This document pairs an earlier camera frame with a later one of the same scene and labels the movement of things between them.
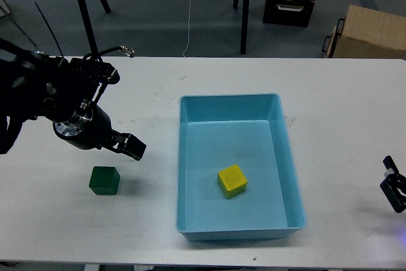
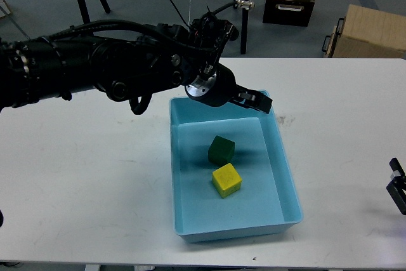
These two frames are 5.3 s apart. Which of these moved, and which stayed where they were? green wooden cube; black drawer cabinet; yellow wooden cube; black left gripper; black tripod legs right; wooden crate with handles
Moved: yellow wooden cube; black left gripper; green wooden cube
Stayed: wooden crate with handles; black tripod legs right; black drawer cabinet
